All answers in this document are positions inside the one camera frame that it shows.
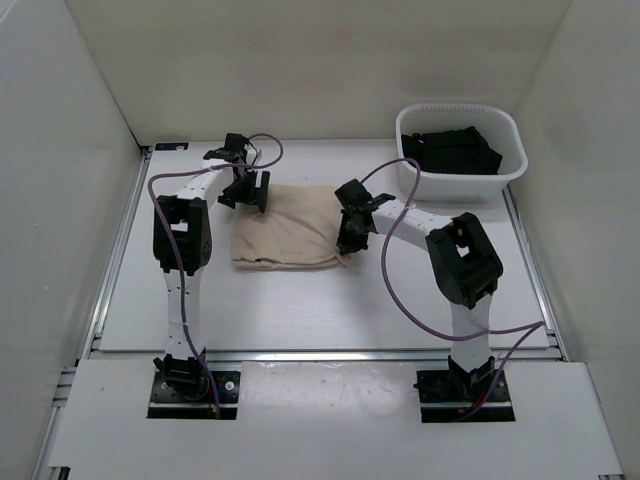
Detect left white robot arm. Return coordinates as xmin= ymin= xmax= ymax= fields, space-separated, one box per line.
xmin=147 ymin=133 xmax=270 ymax=413

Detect white plastic basket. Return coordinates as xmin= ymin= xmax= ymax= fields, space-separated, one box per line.
xmin=395 ymin=102 xmax=529 ymax=203

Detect aluminium left side rail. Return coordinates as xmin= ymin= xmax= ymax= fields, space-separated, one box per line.
xmin=75 ymin=146 xmax=153 ymax=365

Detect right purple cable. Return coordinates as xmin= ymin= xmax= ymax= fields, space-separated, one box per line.
xmin=359 ymin=157 xmax=545 ymax=416

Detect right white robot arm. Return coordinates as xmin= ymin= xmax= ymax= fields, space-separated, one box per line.
xmin=335 ymin=179 xmax=504 ymax=400

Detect black folded garment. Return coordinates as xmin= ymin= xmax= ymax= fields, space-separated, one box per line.
xmin=400 ymin=126 xmax=503 ymax=175

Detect blue corner label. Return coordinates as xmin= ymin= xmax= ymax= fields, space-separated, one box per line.
xmin=154 ymin=142 xmax=189 ymax=151

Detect beige trousers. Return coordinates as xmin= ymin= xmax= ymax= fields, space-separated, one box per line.
xmin=231 ymin=185 xmax=351 ymax=271

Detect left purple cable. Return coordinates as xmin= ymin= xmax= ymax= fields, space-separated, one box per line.
xmin=147 ymin=132 xmax=285 ymax=416

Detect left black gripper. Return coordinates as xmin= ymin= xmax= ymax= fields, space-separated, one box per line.
xmin=217 ymin=167 xmax=269 ymax=211

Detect purple cable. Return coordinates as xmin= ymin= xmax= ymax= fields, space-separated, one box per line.
xmin=359 ymin=157 xmax=545 ymax=416
xmin=147 ymin=132 xmax=285 ymax=416

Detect aluminium front rail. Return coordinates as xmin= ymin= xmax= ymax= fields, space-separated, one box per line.
xmin=88 ymin=346 xmax=562 ymax=363

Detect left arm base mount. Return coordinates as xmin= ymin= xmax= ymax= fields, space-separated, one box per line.
xmin=147 ymin=358 xmax=241 ymax=420

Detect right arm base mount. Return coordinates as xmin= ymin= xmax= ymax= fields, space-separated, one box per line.
xmin=414 ymin=370 xmax=516 ymax=424

